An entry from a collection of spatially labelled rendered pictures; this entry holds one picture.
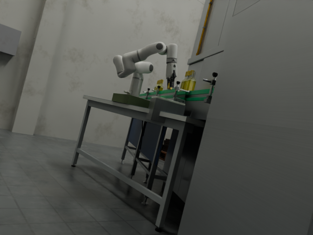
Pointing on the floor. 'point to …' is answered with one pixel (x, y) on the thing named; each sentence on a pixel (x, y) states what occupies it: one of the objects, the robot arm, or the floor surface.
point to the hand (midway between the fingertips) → (170, 84)
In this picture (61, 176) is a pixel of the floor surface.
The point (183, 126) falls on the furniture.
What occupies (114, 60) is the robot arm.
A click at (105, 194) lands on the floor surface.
